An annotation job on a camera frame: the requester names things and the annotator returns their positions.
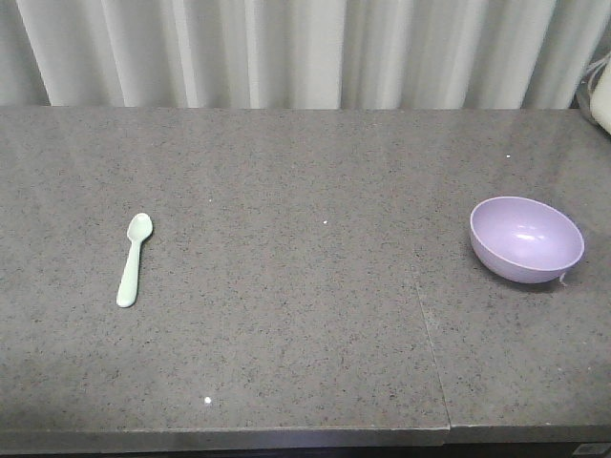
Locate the pale green plastic spoon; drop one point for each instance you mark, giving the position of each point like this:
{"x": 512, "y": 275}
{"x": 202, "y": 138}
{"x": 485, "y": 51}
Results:
{"x": 139, "y": 230}

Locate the white rice cooker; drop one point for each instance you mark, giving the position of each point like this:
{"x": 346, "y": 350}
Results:
{"x": 600, "y": 101}

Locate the purple plastic bowl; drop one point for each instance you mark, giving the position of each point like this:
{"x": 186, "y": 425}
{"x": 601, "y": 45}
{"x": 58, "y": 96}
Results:
{"x": 524, "y": 240}

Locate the white pleated curtain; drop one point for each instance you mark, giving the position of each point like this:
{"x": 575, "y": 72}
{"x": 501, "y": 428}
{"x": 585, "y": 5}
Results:
{"x": 298, "y": 54}

